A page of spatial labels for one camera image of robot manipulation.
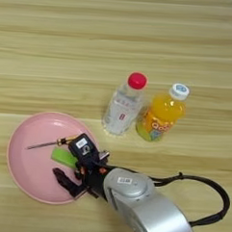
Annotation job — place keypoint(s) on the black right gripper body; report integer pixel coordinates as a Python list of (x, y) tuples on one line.
[(93, 179)]

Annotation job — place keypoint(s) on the green rectangular block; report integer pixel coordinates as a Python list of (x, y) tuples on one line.
[(61, 157)]

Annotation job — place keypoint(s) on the black box with white label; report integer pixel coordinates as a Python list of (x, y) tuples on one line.
[(83, 149)]

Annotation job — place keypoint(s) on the orange juice bottle white cap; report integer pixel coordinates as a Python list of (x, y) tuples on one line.
[(163, 110)]

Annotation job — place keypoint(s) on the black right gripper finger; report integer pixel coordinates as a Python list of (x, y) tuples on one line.
[(66, 183)]

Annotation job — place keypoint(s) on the pink round plate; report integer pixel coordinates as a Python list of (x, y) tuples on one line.
[(29, 171)]

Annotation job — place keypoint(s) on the red capped water bottle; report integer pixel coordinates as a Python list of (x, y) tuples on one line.
[(121, 113)]

